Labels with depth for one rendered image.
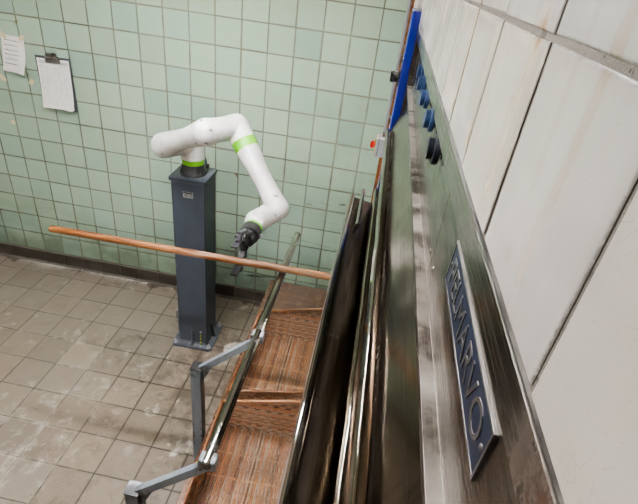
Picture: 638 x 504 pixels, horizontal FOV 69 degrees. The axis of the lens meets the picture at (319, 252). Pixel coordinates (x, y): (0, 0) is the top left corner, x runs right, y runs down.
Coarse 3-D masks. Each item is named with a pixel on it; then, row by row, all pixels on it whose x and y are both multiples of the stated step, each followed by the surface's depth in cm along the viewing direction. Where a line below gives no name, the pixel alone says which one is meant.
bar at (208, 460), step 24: (288, 264) 197; (264, 312) 168; (264, 336) 160; (216, 360) 168; (192, 384) 175; (240, 384) 139; (192, 408) 182; (216, 432) 124; (216, 456) 119; (168, 480) 125
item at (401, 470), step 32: (384, 160) 155; (384, 192) 132; (384, 224) 117; (384, 256) 103; (384, 288) 92; (384, 320) 83; (384, 352) 75; (384, 384) 69; (416, 384) 59; (384, 416) 63; (416, 416) 55; (352, 448) 63; (384, 448) 59; (416, 448) 52; (352, 480) 58; (384, 480) 55; (416, 480) 48
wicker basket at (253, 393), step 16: (256, 320) 230; (272, 320) 239; (304, 320) 237; (272, 336) 243; (288, 336) 243; (256, 352) 231; (272, 352) 233; (288, 352) 234; (304, 352) 235; (256, 368) 223; (272, 368) 224; (288, 368) 225; (304, 368) 226; (256, 384) 215; (272, 384) 216; (288, 384) 217
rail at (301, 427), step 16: (352, 192) 202; (352, 208) 190; (336, 256) 157; (336, 272) 148; (320, 336) 122; (320, 352) 118; (304, 400) 104; (304, 416) 100; (304, 432) 97; (288, 464) 91; (288, 480) 88; (288, 496) 85
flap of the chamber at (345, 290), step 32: (352, 224) 182; (352, 256) 163; (352, 288) 147; (320, 320) 133; (352, 320) 135; (352, 352) 124; (320, 384) 112; (320, 416) 104; (320, 448) 98; (320, 480) 92
